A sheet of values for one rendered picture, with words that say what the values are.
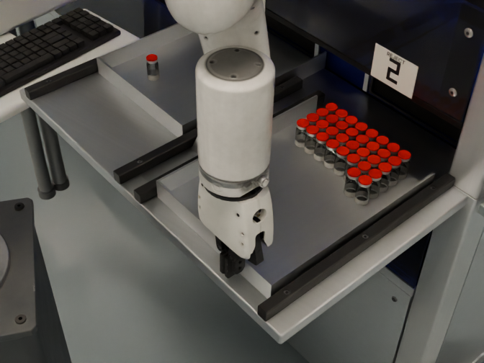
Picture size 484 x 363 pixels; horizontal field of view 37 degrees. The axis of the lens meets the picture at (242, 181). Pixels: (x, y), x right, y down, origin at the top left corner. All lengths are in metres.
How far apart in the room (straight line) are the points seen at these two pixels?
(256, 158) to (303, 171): 0.37
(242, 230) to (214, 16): 0.29
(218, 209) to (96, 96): 0.52
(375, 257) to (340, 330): 0.63
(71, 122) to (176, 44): 0.30
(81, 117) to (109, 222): 1.06
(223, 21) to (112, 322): 1.47
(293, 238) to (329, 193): 0.11
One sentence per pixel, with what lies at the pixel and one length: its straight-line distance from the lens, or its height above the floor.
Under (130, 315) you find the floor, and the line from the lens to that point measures 2.08.
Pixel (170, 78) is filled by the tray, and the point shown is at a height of 0.88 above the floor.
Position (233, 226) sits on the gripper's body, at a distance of 0.87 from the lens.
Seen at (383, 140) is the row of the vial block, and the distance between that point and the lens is 1.17.
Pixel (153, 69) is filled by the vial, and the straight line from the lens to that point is 1.34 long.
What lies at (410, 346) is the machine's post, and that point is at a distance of 1.51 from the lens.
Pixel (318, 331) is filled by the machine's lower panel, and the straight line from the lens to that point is 1.74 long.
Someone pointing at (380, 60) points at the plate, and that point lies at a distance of 1.17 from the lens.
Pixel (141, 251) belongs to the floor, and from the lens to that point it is 2.22.
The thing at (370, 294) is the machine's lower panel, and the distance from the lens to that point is 1.50.
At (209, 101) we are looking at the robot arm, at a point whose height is 1.21.
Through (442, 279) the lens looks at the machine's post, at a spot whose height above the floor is 0.68.
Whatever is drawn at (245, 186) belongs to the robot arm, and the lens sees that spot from 0.82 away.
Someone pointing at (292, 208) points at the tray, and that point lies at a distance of 1.10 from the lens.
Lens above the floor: 1.66
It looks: 43 degrees down
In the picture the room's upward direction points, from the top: 1 degrees clockwise
